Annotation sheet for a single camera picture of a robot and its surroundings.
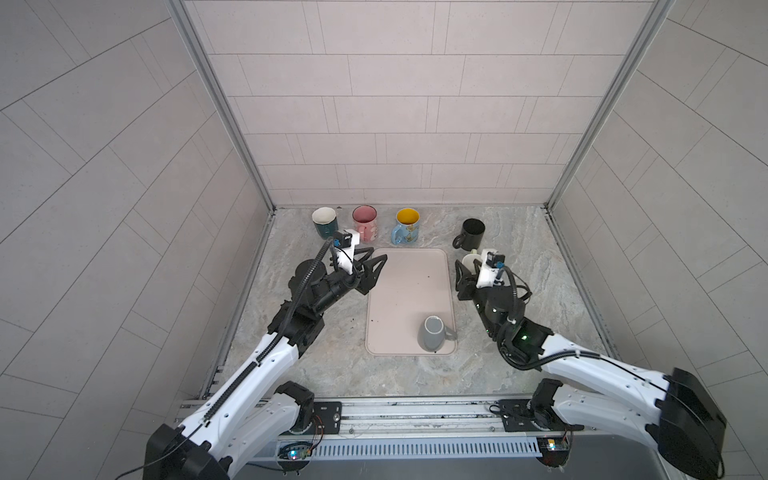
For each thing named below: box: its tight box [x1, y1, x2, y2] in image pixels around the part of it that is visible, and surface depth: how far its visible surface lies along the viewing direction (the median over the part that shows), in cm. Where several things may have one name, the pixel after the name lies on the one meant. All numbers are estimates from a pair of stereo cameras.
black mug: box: [452, 218, 486, 251], surface depth 102 cm
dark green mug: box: [312, 206, 339, 239], surface depth 101 cm
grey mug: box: [417, 315, 457, 352], surface depth 80 cm
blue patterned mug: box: [392, 207, 421, 245], surface depth 103 cm
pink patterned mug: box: [352, 204, 378, 243], surface depth 103 cm
